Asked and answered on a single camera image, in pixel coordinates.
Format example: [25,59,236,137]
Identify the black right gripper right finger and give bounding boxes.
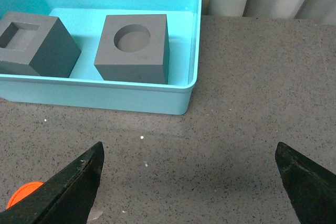
[275,142,335,223]

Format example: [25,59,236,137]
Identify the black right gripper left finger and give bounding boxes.
[1,142,104,223]

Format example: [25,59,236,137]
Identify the orange cylinder with white digits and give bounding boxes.
[6,181,44,209]

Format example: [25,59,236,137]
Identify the gray cube with square hole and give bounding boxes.
[1,12,81,78]

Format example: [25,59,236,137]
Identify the gray cube with round hole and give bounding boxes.
[94,14,170,84]

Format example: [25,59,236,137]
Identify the blue plastic box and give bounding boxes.
[1,0,202,115]

